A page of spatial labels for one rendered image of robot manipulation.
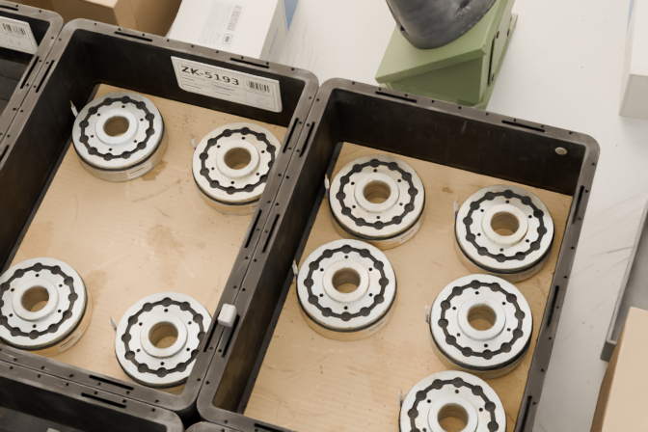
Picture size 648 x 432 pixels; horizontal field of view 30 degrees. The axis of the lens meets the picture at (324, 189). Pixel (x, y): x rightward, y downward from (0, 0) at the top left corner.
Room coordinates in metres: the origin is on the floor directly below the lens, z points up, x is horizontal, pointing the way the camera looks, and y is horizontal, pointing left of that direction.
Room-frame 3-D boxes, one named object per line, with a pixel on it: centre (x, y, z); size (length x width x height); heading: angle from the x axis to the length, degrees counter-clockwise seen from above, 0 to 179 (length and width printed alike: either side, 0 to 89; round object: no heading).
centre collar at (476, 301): (0.50, -0.14, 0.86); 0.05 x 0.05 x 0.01
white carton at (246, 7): (1.00, 0.09, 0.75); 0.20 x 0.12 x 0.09; 161
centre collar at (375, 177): (0.65, -0.06, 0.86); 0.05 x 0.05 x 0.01
